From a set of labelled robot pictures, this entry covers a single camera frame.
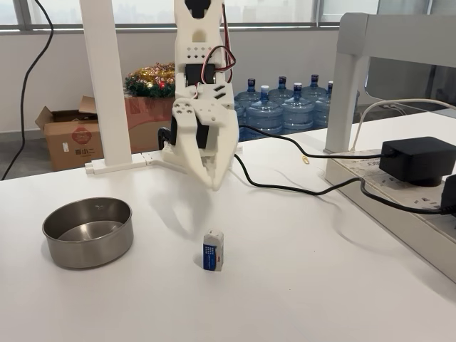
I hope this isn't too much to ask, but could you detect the red white black servo cable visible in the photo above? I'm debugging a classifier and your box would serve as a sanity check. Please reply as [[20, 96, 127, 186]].
[[197, 0, 238, 104]]

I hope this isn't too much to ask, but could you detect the small white and blue box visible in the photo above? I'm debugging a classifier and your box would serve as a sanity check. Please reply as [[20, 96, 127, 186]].
[[202, 229, 224, 272]]

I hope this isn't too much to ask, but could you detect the black power adapter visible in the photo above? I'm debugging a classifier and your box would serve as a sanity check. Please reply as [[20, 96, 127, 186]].
[[378, 136, 452, 188]]

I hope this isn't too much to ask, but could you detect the white desk shelf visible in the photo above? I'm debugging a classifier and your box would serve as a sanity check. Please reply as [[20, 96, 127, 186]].
[[324, 12, 456, 156]]

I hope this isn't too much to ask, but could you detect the white power strip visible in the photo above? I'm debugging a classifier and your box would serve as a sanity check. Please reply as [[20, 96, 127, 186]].
[[324, 148, 456, 284]]

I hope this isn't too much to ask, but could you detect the black hanging cable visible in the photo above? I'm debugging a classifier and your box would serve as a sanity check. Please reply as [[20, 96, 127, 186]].
[[0, 0, 55, 181]]

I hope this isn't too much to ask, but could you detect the red cardboard box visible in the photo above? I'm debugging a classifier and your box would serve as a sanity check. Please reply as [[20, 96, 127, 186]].
[[124, 95, 177, 154]]

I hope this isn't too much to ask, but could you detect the round metal bowl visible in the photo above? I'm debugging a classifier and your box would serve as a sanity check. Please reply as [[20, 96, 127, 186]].
[[41, 197, 135, 270]]

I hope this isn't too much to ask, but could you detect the tinsel christmas wreath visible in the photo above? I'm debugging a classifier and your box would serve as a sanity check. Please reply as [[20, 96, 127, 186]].
[[124, 61, 177, 100]]

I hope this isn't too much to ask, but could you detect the black power cable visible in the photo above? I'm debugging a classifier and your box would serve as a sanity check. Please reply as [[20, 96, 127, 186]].
[[237, 124, 395, 160], [231, 155, 456, 216]]

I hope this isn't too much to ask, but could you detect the white camera stand post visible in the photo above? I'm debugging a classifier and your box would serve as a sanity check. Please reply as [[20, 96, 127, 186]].
[[78, 0, 190, 176]]

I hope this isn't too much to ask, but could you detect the white power cable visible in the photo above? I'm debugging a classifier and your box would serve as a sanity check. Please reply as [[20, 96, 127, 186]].
[[351, 98, 456, 152]]

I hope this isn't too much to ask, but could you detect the black table clamp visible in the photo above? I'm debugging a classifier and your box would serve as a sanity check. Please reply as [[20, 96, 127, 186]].
[[157, 126, 178, 150]]

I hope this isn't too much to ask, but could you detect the black plug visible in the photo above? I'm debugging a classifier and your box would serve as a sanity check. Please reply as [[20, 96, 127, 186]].
[[440, 173, 456, 217]]

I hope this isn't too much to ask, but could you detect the grey window frame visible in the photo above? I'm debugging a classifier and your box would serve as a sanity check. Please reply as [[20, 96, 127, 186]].
[[0, 0, 380, 35]]

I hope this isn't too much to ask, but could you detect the open brown cardboard box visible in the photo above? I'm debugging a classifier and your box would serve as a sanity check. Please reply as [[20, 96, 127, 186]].
[[34, 95, 105, 172]]

